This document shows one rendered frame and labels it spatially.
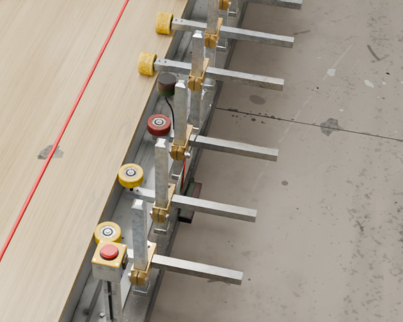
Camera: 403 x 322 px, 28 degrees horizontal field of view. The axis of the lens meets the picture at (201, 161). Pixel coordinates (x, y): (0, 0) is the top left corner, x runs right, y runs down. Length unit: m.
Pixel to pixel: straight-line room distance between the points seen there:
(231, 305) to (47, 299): 1.23
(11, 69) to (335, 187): 1.65
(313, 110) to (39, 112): 1.80
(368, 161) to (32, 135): 1.85
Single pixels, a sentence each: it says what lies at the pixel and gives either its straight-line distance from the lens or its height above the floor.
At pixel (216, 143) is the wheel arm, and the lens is 2.73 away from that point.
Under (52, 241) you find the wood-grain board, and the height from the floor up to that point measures 0.90.
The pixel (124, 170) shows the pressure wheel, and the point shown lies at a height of 0.91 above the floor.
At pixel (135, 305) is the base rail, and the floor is 0.70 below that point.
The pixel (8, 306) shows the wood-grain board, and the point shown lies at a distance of 2.30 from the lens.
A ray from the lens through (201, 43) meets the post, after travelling 2.72.
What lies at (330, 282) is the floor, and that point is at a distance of 3.48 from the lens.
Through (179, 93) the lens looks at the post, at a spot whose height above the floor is 1.10.
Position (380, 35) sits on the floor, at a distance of 4.78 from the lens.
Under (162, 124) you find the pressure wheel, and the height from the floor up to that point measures 0.91.
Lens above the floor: 2.79
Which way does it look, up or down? 46 degrees down
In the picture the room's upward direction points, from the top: 3 degrees clockwise
